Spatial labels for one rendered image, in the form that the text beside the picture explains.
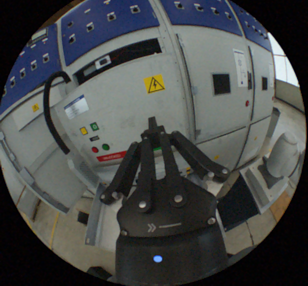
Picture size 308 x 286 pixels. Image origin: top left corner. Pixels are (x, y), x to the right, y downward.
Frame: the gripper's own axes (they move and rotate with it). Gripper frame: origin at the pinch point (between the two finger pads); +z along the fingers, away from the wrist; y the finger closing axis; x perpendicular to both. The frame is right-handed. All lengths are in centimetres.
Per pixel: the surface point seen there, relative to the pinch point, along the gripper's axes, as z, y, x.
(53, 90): 28, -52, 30
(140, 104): 13.5, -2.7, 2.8
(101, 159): 13.5, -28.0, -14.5
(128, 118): 13.5, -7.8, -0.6
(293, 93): 105, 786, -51
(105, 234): -18, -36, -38
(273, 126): 60, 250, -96
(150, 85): 13.4, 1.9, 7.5
